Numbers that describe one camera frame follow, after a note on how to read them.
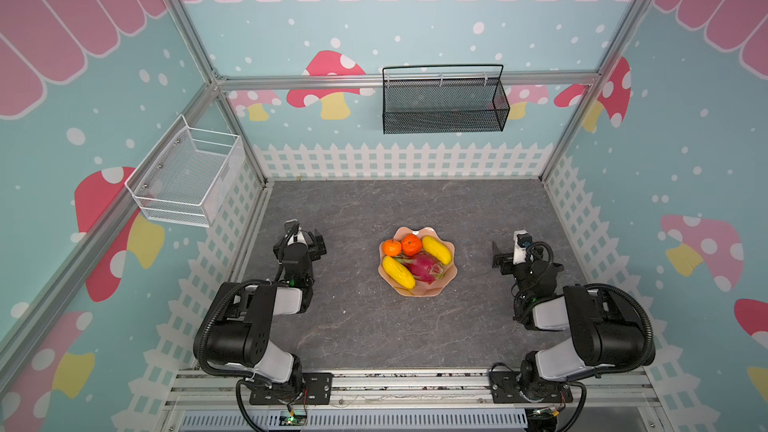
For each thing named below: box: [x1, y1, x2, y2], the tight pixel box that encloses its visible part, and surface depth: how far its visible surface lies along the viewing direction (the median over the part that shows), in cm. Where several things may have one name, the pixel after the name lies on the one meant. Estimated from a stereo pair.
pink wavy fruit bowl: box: [378, 227, 458, 297], surface depth 91 cm
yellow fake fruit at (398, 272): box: [382, 256, 416, 289], surface depth 89 cm
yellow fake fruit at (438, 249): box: [422, 235, 452, 265], surface depth 94 cm
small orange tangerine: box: [382, 239, 402, 257], surface depth 94 cm
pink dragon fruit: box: [394, 252, 444, 285], surface depth 89 cm
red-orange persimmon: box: [401, 234, 423, 257], surface depth 94 cm
